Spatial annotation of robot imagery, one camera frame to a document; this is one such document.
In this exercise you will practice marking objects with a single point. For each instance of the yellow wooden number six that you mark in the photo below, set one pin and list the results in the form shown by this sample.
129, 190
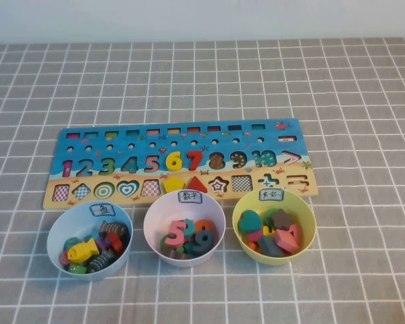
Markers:
173, 162

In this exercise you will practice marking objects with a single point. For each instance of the red wooden triangle piece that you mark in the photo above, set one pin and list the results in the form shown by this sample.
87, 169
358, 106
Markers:
197, 186

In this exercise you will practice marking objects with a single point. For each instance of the blue wooden number puzzle board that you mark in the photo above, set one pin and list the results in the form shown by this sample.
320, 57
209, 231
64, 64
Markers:
222, 140

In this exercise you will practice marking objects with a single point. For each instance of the yellow wooden pentagon piece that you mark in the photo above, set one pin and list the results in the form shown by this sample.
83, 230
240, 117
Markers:
174, 185

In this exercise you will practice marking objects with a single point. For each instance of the paper label on pink bowl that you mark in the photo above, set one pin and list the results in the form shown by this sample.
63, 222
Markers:
190, 197

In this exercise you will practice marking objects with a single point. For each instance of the light pink plastic bowl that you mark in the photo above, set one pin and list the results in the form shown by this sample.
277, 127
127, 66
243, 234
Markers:
155, 219

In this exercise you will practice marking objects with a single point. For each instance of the paper label on yellow bowl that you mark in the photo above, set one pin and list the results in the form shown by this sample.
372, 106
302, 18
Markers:
271, 194

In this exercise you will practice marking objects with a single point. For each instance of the teal wooden heart piece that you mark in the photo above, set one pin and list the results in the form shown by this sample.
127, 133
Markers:
250, 221

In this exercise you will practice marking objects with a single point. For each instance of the small pink wooden piece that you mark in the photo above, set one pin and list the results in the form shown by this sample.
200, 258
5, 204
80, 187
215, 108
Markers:
254, 237

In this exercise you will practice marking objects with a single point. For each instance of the yellow wooden plus piece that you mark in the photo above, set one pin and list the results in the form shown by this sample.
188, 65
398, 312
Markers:
267, 231

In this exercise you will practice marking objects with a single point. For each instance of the brown wooden star piece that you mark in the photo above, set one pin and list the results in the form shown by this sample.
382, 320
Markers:
281, 218

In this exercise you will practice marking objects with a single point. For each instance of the orange wooden shape piece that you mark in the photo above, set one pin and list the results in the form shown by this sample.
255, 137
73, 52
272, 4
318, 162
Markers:
253, 247

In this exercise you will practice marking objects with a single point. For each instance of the grey wooden block piece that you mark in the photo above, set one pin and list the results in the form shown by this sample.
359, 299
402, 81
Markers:
269, 245

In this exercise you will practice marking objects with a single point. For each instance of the paper label on blue bowl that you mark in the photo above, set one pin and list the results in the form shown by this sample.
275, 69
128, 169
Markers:
102, 209

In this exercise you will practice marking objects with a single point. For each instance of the pink wooden trapezoid piece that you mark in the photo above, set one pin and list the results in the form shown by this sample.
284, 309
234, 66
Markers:
285, 240

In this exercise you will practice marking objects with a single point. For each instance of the red wooden shape piece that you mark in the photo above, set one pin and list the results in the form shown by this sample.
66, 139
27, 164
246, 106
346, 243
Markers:
295, 231

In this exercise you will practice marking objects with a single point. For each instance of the light yellow plastic bowl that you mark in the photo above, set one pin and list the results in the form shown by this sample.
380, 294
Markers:
307, 222

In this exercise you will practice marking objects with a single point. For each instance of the light blue plastic bowl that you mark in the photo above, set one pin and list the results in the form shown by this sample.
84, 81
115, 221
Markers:
55, 236

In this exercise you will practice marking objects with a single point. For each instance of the red wooden number seven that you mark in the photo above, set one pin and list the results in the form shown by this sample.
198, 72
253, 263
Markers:
195, 158

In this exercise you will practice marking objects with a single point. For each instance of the orange wooden number zero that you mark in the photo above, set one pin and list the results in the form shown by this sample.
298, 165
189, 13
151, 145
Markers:
204, 224

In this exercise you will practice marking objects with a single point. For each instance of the teal wooden number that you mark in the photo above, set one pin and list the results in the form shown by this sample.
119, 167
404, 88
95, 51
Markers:
190, 227

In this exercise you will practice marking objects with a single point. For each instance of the pink wooden number five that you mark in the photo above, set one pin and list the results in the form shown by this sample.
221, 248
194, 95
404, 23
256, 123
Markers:
175, 233

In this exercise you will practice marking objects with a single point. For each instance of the dark teal number nine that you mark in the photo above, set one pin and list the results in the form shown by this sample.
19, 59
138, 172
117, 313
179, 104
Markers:
202, 243

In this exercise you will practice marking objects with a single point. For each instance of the green wooden number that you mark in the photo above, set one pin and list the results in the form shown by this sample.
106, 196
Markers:
163, 243

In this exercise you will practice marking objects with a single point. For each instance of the brown striped wooden fish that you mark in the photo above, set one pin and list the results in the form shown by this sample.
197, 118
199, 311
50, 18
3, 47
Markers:
114, 229

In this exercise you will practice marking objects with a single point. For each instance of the red wooden fish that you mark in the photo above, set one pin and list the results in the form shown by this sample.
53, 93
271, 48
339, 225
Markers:
116, 243

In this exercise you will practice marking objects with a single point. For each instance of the purple wooden fish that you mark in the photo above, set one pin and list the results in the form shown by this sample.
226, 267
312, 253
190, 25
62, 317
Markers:
102, 243

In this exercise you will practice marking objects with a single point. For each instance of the dark grey wooden fish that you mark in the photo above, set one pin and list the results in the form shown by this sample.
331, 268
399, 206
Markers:
99, 261

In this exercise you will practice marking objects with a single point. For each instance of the yellow wooden fish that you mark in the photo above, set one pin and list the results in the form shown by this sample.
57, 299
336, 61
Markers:
82, 251

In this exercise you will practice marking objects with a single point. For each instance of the teal wooden fish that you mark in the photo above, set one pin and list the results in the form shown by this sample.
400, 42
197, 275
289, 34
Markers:
71, 242

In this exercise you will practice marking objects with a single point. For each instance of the green wooden fish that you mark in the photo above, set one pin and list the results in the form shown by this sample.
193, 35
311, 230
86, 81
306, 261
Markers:
76, 269

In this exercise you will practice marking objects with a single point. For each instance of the grey grid tablecloth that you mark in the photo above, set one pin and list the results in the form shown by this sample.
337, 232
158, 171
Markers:
357, 101

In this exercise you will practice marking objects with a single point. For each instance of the pink wooden fish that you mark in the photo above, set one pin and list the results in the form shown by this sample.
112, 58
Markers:
65, 259

